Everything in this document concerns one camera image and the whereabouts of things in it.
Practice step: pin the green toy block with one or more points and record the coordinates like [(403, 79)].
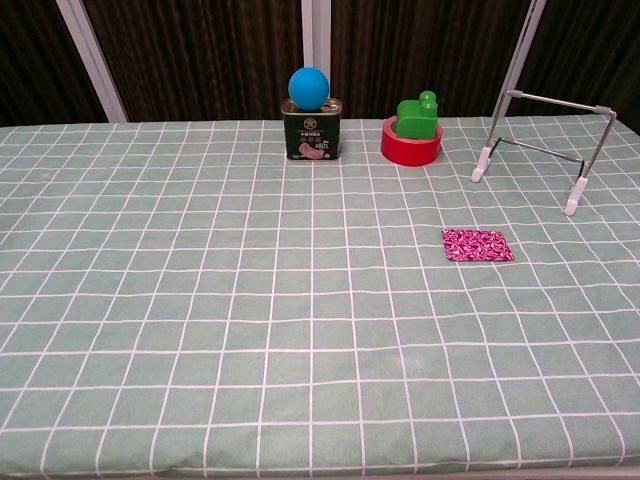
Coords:
[(415, 122)]

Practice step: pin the pink patterned packet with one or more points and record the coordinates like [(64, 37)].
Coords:
[(477, 245)]

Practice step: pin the white partition post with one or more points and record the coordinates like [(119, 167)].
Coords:
[(316, 35), (520, 50), (95, 65)]

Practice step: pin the blue ball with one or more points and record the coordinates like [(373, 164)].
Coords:
[(309, 89)]

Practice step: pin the dark brown pleated curtain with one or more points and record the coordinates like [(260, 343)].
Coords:
[(30, 60), (590, 50), (200, 60), (400, 50)]

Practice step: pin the green white checked tablecloth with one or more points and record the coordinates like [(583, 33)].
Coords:
[(200, 300)]

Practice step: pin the red tape roll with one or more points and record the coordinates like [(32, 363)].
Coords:
[(407, 152)]

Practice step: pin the dark green meat tin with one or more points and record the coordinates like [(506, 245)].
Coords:
[(310, 140)]

